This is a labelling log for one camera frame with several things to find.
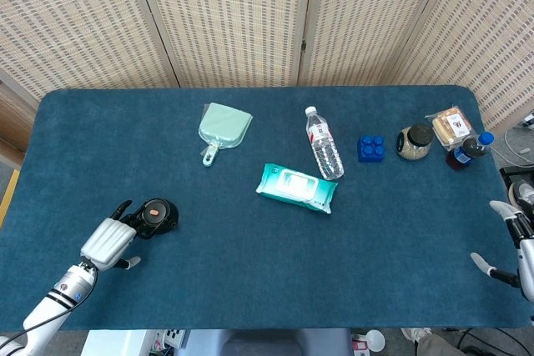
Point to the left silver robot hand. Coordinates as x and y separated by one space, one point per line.
106 241

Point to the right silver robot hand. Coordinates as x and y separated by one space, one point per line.
526 256

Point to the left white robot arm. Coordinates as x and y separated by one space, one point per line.
46 310

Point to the white plastic storage bin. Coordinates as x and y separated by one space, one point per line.
121 343

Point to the teal wet wipes pack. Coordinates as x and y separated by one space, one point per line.
294 187

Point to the cola bottle blue cap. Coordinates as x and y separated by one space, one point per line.
469 151

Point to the khaki trouser leg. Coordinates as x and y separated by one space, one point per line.
442 347

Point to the white sneaker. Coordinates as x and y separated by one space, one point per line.
415 334

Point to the wrapped biscuit snack pack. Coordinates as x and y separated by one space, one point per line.
452 124

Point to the round grain jar black lid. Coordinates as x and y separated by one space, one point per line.
414 143

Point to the blue table cloth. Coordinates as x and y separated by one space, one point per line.
267 256

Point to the mint green dustpan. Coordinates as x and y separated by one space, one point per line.
223 124

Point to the white round bulb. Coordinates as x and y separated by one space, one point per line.
374 340

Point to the blue toy building block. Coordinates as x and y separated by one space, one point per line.
370 151

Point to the grey robot torso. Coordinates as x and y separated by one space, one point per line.
267 343

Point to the clear plastic water bottle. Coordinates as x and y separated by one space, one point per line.
326 149

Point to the woven folding screen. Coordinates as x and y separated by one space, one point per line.
233 18

